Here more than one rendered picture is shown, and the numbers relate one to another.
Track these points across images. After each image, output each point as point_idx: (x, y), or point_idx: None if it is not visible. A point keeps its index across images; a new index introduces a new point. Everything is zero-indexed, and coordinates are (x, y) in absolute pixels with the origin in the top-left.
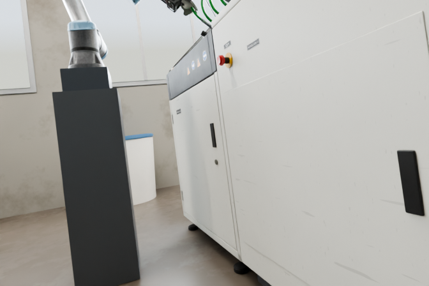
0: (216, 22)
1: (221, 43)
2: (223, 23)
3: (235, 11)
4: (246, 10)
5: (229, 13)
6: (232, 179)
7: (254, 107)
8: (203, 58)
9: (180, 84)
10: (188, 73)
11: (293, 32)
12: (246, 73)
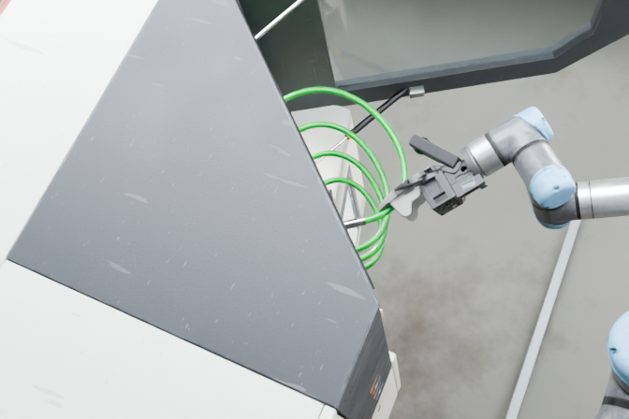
0: (393, 365)
1: (381, 398)
2: (390, 377)
3: (391, 381)
4: (388, 392)
5: (392, 376)
6: None
7: None
8: (378, 393)
9: (361, 395)
10: (371, 391)
11: None
12: None
